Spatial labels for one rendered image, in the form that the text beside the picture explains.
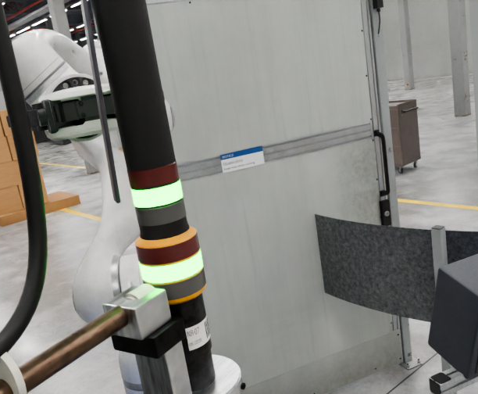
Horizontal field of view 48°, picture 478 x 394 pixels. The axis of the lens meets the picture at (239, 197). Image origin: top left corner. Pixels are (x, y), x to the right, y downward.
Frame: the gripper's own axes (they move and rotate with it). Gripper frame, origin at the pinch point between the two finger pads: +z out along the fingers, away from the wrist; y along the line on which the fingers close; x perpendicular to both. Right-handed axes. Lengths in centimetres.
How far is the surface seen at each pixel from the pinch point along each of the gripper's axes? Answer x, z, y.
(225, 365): -20.1, 18.5, -2.7
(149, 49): 3.5, 20.2, -1.0
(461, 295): -43, -15, -57
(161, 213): -6.8, 20.5, 0.3
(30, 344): -163, -336, 35
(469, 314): -46, -13, -57
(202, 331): -15.9, 20.4, -1.0
